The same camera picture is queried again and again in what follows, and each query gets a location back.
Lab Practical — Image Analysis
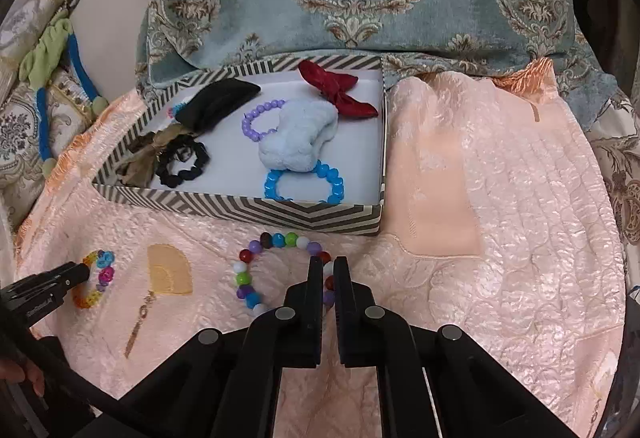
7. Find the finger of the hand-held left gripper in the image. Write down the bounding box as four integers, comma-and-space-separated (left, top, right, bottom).
31, 262, 92, 304

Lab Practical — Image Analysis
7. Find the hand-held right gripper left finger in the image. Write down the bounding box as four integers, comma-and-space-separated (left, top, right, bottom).
120, 256, 326, 438

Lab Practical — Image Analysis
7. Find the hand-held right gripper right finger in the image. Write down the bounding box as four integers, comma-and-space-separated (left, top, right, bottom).
334, 256, 581, 438

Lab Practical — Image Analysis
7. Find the rainbow crystal bead bracelet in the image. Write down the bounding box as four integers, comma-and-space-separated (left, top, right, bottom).
72, 252, 109, 310

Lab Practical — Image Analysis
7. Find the colourful flower bead bracelet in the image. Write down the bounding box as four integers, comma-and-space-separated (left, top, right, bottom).
95, 250, 117, 290

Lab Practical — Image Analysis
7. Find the multicolour large bead bracelet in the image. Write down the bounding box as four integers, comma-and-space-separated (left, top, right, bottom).
232, 232, 336, 316

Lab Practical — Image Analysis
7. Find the black scrunchie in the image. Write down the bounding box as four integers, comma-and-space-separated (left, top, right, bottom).
155, 139, 211, 191

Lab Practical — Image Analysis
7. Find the striped cardboard box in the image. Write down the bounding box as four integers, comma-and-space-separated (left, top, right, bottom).
92, 55, 388, 236

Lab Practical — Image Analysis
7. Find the light blue fluffy scrunchie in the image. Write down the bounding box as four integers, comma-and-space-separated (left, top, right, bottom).
257, 99, 341, 174

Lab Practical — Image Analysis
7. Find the purple bead bracelet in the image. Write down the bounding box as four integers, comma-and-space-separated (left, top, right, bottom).
241, 99, 287, 143

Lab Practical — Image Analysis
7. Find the black fabric bow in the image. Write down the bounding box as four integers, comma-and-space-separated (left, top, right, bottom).
175, 79, 262, 135

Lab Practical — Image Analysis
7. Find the red velvet bow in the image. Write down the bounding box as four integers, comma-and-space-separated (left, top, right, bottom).
298, 60, 379, 120

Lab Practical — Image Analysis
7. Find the person's left hand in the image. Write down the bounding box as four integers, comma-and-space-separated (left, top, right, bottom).
0, 358, 47, 399

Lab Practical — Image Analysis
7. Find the tan ribbon hair bow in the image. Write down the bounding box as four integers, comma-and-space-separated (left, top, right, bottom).
117, 123, 192, 189

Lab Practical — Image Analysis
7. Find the floral embroidered cushion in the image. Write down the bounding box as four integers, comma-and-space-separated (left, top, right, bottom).
0, 68, 101, 200

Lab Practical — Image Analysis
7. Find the pink quilted blanket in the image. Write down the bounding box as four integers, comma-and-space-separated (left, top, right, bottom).
15, 58, 628, 438

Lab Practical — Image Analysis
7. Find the green and blue plush toy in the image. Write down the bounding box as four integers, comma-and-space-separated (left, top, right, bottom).
19, 10, 109, 179

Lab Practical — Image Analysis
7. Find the beige sofa backrest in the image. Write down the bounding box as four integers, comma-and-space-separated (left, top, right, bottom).
70, 0, 157, 105

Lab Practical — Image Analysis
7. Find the cream brocade bolster cushion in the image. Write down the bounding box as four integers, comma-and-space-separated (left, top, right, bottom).
0, 0, 72, 70

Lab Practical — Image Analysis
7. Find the floral beige cloth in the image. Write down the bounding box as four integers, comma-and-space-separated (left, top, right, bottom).
585, 88, 640, 240

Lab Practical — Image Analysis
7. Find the blue bead bracelet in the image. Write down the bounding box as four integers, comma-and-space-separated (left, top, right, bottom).
263, 159, 347, 205

